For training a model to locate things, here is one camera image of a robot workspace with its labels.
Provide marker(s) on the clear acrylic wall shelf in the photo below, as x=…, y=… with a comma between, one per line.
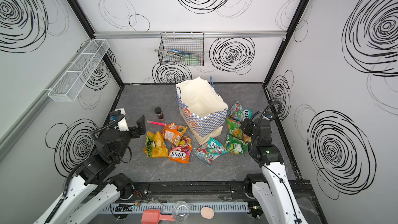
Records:
x=87, y=69

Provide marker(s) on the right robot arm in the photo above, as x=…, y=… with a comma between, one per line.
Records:
x=272, y=189

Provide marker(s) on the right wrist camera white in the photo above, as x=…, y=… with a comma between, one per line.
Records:
x=269, y=116

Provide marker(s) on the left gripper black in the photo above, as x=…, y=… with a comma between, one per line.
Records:
x=137, y=130

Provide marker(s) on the orange Fox's candy bag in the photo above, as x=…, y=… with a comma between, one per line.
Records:
x=180, y=154

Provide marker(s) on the items in wire basket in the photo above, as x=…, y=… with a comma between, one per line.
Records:
x=179, y=57

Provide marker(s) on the grey slotted cable duct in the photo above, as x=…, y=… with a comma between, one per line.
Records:
x=167, y=208

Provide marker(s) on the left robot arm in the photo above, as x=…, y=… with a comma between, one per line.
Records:
x=88, y=189

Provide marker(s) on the small dark spice bottle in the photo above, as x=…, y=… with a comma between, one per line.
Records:
x=159, y=113

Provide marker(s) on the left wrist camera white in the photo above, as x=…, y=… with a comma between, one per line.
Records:
x=118, y=115

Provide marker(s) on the pink oval sponge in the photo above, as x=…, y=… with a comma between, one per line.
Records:
x=207, y=212

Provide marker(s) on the teal Fox's candy bag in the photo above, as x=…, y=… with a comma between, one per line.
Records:
x=238, y=113

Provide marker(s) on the orange fruit snack packet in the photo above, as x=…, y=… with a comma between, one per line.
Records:
x=173, y=132

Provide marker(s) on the pink marker pen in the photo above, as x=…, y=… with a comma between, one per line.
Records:
x=156, y=123

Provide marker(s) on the yellow snack packet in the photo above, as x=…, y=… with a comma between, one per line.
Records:
x=155, y=146

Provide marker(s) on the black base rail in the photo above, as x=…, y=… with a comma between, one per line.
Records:
x=236, y=190

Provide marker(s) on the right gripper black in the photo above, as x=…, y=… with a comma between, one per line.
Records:
x=247, y=127

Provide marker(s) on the black wire wall basket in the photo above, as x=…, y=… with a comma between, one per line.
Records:
x=188, y=42

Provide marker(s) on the checkered paper bag blue handles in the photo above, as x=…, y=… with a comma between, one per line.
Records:
x=202, y=108

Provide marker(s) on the green snack packet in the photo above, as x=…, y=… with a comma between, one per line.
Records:
x=236, y=146
x=235, y=130

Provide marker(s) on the pink plastic scoop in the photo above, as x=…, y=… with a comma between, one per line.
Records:
x=153, y=216

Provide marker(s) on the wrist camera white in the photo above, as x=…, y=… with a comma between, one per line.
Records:
x=269, y=116
x=118, y=115

